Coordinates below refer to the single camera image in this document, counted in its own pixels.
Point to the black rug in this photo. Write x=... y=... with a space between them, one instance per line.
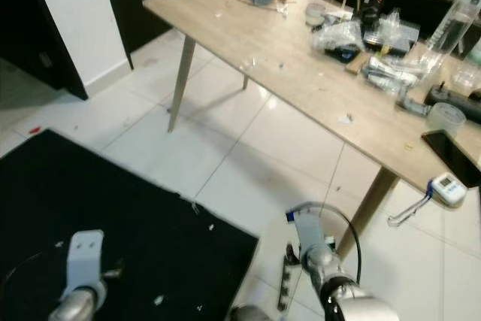
x=120 y=208

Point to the black handheld game console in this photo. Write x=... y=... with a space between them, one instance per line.
x=455 y=99

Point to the small red scrap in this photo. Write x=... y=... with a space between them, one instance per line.
x=34 y=131

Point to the clear tape roll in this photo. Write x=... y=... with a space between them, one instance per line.
x=434 y=122

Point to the small white paper scrap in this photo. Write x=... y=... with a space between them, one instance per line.
x=345 y=119

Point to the black smartphone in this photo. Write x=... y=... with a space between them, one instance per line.
x=455 y=155

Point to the blue-grey organizer box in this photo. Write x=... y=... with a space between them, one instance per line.
x=409 y=35

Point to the clear bottle with white lid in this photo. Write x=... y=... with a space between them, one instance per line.
x=451 y=31

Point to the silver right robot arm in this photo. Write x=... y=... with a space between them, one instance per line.
x=338 y=291

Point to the crumpled clear plastic bag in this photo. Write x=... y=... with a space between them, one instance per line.
x=338 y=34
x=391 y=28

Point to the tapered wooden table leg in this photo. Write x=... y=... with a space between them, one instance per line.
x=182 y=88
x=246 y=81
x=372 y=201

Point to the white digital timer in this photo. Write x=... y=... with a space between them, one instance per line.
x=449 y=189

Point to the grey printed bracket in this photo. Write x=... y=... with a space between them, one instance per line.
x=413 y=105

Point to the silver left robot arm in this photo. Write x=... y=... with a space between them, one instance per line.
x=79 y=306

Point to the black perforated strip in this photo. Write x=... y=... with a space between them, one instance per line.
x=287 y=283

